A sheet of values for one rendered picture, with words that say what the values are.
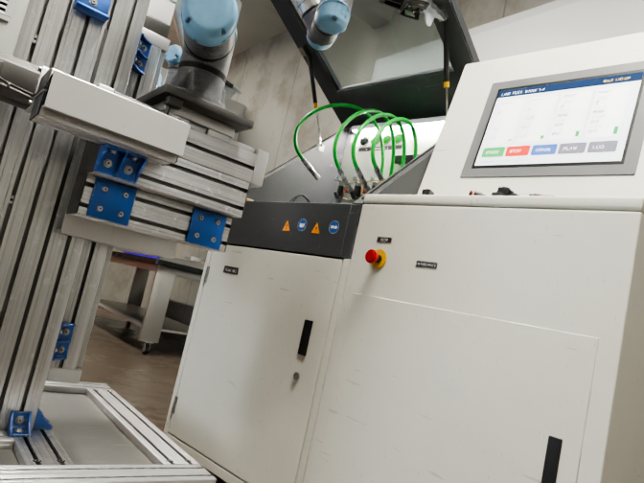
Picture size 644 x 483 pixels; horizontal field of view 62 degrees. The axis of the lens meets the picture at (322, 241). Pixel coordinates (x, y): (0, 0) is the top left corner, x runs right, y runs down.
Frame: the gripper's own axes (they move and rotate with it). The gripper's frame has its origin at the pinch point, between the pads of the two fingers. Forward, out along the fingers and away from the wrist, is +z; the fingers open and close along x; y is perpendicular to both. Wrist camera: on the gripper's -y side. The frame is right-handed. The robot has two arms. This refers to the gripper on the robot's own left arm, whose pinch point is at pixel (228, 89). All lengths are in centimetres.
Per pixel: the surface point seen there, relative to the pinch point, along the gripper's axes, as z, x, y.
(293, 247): -29, 74, 56
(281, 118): 262, -162, -73
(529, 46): 138, 82, -107
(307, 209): -30, 74, 43
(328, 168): 28, 43, 17
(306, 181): 18, 41, 27
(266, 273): -26, 66, 66
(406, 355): -45, 123, 72
